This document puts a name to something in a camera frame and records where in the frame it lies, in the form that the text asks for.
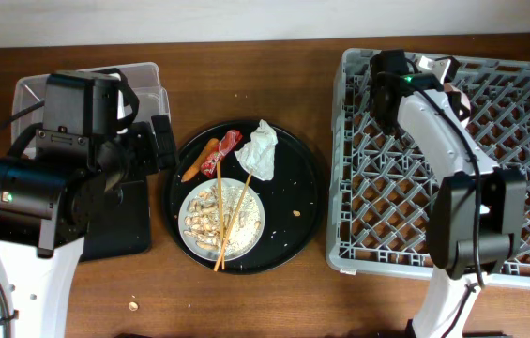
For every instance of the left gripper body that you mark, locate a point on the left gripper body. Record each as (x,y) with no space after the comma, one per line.
(132,153)

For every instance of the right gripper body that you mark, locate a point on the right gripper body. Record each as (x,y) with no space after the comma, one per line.
(455,100)

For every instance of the orange carrot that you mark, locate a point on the orange carrot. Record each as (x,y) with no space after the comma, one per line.
(194,169)

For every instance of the red snack wrapper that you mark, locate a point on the red snack wrapper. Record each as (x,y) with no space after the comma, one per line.
(220,151)

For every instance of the grey plate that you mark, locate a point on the grey plate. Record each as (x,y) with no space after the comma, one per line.
(189,235)

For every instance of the peanut shells and rice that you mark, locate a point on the peanut shells and rice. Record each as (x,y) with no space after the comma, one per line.
(208,218)

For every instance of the white napkin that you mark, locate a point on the white napkin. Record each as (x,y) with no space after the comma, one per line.
(257,156)

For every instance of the wooden chopstick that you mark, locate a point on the wooden chopstick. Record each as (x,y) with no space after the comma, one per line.
(221,216)
(220,263)

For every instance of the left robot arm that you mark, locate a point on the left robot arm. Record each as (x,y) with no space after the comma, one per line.
(72,183)

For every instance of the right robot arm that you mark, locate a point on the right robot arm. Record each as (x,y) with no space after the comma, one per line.
(476,220)

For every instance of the grey dishwasher rack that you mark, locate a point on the grey dishwasher rack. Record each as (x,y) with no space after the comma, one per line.
(382,190)

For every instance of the black rectangular tray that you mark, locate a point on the black rectangular tray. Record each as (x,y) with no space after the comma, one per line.
(124,225)

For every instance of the clear plastic bin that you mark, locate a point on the clear plastic bin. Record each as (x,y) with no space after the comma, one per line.
(143,78)

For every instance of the peanut shell on table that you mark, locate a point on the peanut shell on table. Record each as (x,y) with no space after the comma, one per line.
(133,306)

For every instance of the round black tray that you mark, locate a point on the round black tray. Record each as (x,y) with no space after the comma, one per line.
(298,184)

